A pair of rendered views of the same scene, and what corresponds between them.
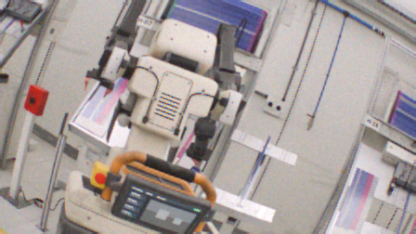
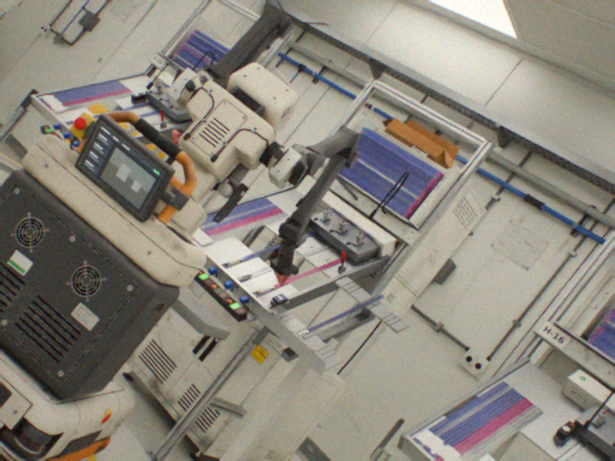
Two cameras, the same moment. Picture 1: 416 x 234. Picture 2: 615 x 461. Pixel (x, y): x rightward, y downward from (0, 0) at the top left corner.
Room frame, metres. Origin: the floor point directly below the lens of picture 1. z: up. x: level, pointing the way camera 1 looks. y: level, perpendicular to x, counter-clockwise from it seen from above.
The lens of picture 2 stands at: (0.05, -1.30, 0.99)
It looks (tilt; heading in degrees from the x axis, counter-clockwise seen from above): 1 degrees up; 26
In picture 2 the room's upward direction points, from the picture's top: 39 degrees clockwise
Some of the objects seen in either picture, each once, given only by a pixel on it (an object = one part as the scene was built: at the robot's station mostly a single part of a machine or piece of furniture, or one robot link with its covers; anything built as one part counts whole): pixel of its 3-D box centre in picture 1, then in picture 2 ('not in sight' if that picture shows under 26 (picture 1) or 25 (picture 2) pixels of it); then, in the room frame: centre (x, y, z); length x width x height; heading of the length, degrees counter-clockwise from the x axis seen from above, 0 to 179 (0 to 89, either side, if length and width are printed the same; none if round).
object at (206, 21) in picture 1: (216, 15); (388, 175); (3.34, 0.17, 1.52); 0.51 x 0.13 x 0.27; 80
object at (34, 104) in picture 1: (23, 146); not in sight; (3.14, 1.00, 0.39); 0.24 x 0.24 x 0.78; 80
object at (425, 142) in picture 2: not in sight; (430, 146); (3.65, 0.22, 1.82); 0.68 x 0.30 x 0.20; 80
